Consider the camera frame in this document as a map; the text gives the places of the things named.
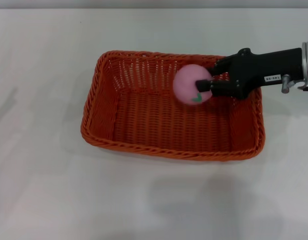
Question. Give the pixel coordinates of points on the grey metal mount knob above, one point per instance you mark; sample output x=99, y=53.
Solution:
x=287, y=83

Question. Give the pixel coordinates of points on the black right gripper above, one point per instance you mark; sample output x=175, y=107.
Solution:
x=259, y=68

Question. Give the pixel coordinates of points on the pink peach toy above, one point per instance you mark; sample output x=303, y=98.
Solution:
x=186, y=82

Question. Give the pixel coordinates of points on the orange woven plastic basket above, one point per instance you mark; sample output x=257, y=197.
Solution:
x=169, y=125

